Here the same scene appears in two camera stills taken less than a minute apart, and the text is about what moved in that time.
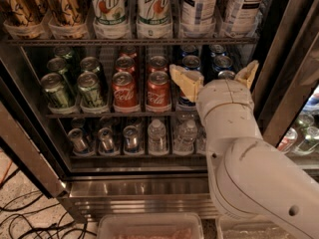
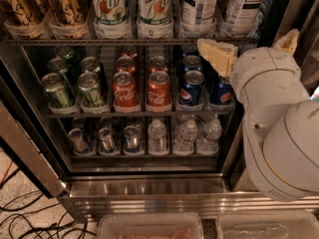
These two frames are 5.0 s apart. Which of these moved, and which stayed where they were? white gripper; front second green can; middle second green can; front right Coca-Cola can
Moved: white gripper
Stayed: front right Coca-Cola can; middle second green can; front second green can
